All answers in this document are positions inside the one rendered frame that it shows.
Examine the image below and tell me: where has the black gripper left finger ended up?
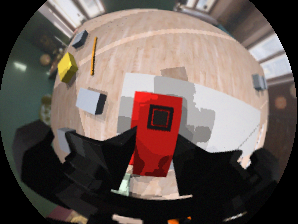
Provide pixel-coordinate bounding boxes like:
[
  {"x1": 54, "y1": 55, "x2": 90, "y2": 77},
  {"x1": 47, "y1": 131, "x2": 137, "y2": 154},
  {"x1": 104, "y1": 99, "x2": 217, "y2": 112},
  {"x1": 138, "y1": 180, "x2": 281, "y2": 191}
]
[{"x1": 65, "y1": 125, "x2": 138, "y2": 192}]

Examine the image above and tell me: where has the yellow rectangular block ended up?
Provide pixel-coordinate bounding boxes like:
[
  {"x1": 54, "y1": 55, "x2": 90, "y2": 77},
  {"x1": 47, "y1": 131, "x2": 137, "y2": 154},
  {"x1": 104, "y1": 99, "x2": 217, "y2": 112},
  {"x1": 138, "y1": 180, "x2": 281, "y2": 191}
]
[{"x1": 59, "y1": 52, "x2": 78, "y2": 84}]

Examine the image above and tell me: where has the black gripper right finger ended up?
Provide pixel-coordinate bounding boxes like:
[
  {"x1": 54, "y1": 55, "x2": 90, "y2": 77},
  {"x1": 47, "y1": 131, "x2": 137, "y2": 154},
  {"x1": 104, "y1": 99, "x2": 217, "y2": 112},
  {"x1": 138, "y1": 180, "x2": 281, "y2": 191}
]
[{"x1": 172, "y1": 133, "x2": 243, "y2": 196}]

